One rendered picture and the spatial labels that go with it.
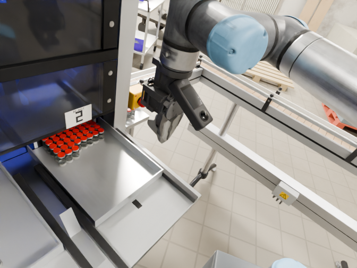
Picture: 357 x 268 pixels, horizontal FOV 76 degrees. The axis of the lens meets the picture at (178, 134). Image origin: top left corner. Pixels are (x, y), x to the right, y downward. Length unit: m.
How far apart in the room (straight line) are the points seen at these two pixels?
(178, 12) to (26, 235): 0.59
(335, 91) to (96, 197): 0.62
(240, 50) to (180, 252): 1.45
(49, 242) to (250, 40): 0.61
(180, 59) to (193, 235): 1.42
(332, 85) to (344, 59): 0.04
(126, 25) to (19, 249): 0.61
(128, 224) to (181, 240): 1.02
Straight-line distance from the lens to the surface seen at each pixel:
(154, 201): 0.72
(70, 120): 0.74
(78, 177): 0.76
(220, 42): 0.33
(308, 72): 0.40
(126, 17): 0.71
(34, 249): 0.68
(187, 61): 0.44
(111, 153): 0.82
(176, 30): 0.43
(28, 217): 0.72
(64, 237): 0.65
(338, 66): 0.39
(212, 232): 1.78
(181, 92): 0.47
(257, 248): 1.88
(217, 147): 1.62
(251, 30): 0.33
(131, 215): 0.69
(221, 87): 1.41
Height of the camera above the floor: 1.49
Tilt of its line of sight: 40 degrees down
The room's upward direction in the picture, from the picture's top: 17 degrees clockwise
